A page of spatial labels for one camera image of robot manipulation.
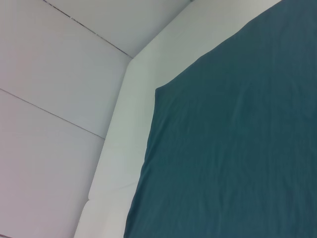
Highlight teal blue t-shirt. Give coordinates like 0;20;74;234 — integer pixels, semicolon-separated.
122;0;317;238

